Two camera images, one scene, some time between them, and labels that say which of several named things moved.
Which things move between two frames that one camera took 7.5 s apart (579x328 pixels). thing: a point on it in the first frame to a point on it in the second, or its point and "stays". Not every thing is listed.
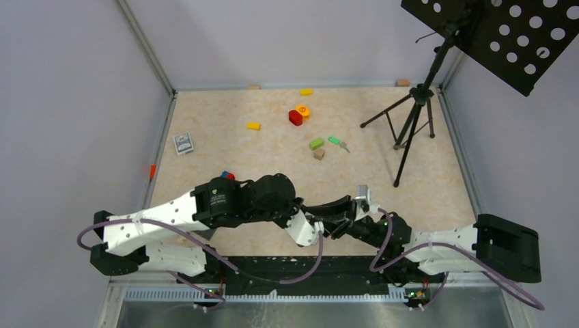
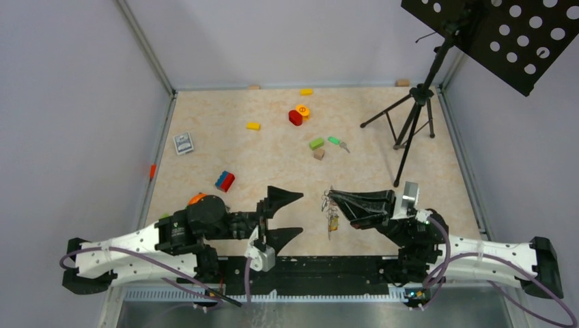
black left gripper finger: (340, 206) to (277, 197)
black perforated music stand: (519, 42) stays
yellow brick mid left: (253, 126) stays
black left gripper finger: (337, 224) to (278, 238)
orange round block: (304, 111) stays
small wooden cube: (319, 154) stays
